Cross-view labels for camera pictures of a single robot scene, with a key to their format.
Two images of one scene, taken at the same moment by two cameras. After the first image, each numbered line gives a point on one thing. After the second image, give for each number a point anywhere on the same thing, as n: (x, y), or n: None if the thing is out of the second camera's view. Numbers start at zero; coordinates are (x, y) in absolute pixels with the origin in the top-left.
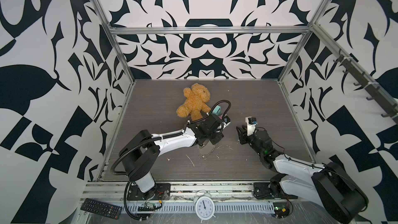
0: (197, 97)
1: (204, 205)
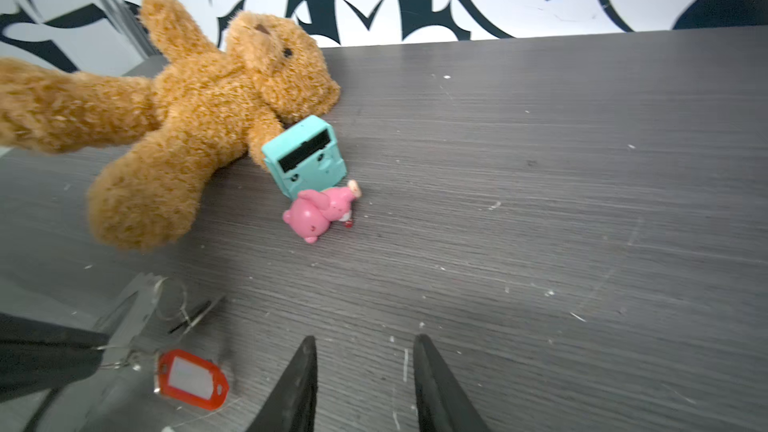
0: (207, 101)
1: None
